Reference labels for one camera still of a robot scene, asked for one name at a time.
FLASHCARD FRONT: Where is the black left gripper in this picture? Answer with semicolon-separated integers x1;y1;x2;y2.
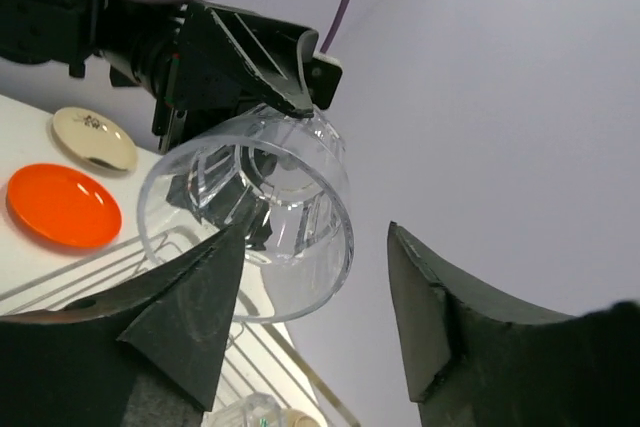
96;0;343;153

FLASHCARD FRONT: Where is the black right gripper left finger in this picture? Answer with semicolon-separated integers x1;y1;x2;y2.
0;223;247;427

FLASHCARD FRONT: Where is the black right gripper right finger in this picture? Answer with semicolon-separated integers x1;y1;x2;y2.
387;223;639;426

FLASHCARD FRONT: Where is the clear faceted drinking glass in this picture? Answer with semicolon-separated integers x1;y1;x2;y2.
203;392;285;427

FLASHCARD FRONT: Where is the white ceramic bowl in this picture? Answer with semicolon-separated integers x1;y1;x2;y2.
281;409;321;427

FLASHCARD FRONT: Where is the orange plate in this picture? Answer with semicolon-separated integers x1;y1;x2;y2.
6;163;122;250

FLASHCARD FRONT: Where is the cream floral plate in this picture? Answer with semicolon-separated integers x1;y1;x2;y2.
51;106;138;174

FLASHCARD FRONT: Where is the metal wire dish rack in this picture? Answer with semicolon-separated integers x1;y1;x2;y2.
0;226;361;427

